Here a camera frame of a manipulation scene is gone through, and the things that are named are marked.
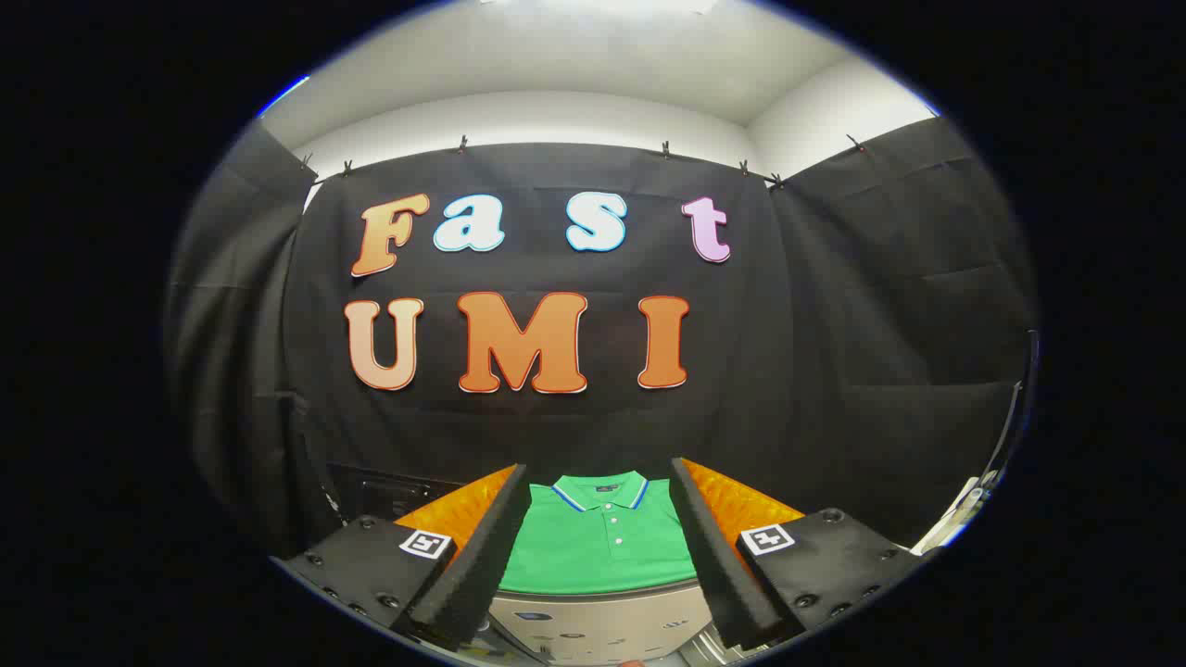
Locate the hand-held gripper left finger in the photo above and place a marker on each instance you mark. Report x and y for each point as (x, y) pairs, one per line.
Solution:
(482, 556)

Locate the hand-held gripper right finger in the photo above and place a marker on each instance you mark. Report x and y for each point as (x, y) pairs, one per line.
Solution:
(709, 556)

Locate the green polo shirt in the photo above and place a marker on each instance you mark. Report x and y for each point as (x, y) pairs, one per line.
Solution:
(593, 556)

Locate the dark translucent washing machine lid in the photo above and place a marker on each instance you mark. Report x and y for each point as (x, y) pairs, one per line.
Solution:
(380, 486)

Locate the white metal frame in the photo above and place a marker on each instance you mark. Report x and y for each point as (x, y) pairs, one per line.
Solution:
(954, 514)

